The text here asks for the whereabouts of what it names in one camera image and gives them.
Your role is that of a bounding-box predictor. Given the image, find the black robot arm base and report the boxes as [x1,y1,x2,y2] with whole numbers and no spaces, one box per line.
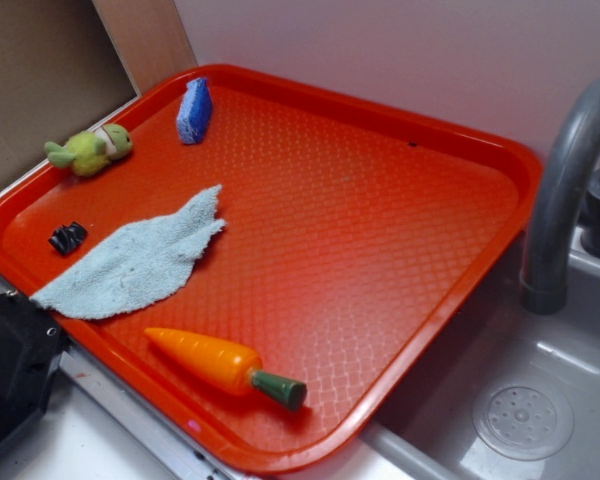
[0,290,66,453]

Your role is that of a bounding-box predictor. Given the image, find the grey faucet spout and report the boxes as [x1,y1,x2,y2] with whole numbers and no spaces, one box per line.
[519,78,600,314]

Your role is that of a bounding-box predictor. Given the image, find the green plush toy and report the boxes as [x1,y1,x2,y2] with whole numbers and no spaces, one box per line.
[44,123,133,177]

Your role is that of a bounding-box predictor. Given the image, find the grey sink basin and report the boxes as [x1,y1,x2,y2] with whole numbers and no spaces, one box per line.
[362,225,600,480]

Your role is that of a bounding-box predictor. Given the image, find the orange toy carrot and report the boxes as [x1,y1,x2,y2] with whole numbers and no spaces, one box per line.
[144,327,308,412]

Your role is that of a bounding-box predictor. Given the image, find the small black crumpled object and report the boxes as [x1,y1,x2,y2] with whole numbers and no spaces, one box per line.
[48,222,88,256]

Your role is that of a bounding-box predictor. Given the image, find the red plastic tray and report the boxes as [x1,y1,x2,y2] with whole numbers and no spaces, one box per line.
[0,65,542,475]

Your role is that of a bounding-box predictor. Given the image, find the blue sponge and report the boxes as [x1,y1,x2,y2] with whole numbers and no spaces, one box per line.
[176,77,213,145]

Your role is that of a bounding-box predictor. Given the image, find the brown cardboard panel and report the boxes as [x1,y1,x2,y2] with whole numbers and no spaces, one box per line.
[0,1,196,191]

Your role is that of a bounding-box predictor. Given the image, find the light blue cloth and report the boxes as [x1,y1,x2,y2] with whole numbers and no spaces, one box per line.
[30,185,226,321]

